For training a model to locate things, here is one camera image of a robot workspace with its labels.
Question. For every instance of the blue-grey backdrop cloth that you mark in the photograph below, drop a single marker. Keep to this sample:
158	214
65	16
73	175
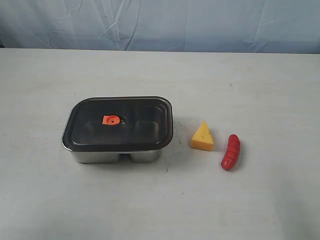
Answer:
244	26

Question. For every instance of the dark transparent lunch box lid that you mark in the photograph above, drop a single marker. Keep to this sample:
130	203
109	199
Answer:
117	125

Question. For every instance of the yellow toy cheese wedge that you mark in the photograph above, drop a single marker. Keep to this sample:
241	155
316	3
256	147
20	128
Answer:
202	139

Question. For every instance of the red toy sausage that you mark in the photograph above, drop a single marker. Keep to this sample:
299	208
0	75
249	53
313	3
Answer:
232	153

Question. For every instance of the stainless steel lunch box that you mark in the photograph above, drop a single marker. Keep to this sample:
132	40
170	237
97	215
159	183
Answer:
100	156

